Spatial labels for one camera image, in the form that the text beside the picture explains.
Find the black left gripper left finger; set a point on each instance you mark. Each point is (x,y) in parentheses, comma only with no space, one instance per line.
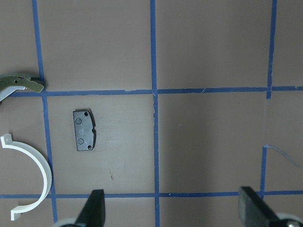
(93,213)

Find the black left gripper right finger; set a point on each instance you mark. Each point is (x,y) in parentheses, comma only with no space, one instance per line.
(254,212)

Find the black brake pad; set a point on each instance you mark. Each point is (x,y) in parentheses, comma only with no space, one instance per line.
(84,127)

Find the olive metal brake shoe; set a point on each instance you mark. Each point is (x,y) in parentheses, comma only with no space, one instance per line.
(11,82)

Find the white curved plastic bracket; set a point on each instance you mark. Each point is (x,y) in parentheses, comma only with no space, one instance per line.
(44,167)

